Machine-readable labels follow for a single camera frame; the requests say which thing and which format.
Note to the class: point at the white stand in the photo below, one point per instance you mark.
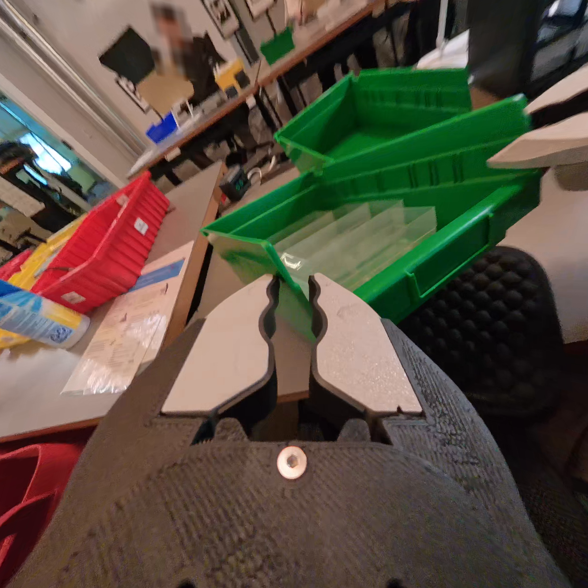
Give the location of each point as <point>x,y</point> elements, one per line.
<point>443,50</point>

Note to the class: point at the wooden work table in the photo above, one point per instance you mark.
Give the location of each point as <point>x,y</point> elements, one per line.
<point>312,43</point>

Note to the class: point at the black device with green display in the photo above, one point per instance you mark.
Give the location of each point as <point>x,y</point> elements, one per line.
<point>235,183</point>

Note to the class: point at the black square panel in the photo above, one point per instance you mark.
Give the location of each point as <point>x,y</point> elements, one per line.
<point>128,55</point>

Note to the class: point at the yellow black box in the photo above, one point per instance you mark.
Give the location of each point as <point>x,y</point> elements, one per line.
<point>232,76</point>

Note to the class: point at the red ribbed labelled tray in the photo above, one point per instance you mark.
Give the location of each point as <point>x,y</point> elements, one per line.
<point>105,248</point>

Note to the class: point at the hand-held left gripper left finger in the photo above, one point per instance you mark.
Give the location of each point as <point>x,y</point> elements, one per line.
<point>220,358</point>

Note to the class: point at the pale desk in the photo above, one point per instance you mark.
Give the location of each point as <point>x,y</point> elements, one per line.
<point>551,229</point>

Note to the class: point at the blue plastic bin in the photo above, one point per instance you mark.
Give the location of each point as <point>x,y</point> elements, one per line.
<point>161,129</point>

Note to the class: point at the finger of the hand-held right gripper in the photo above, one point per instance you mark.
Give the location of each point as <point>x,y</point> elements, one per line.
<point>565,94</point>
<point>551,147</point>

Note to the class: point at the paper with blue tape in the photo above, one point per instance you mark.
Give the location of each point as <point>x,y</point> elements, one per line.
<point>124,330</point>

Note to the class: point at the small green hanging bin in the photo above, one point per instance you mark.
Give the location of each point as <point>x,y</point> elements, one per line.
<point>278,46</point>

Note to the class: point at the cardboard box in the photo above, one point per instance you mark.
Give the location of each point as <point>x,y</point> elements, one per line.
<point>165,92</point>

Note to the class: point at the red floor object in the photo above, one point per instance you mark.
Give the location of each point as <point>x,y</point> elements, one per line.
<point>27,505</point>

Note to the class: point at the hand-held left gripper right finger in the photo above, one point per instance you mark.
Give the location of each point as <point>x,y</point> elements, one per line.
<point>363,358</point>

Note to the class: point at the red plastic tray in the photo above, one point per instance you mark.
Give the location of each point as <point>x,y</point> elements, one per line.
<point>13,266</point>

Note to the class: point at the green plastic bin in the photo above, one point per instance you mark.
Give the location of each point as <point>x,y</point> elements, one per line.
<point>413,92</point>
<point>450,257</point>

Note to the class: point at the yellow plastic tray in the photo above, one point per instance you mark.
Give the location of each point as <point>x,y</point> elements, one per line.
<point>50,252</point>

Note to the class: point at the white blue wipes canister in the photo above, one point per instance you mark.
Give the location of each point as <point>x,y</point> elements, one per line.
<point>41,317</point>

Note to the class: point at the black white framed sign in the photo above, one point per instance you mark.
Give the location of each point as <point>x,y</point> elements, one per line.
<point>133,94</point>

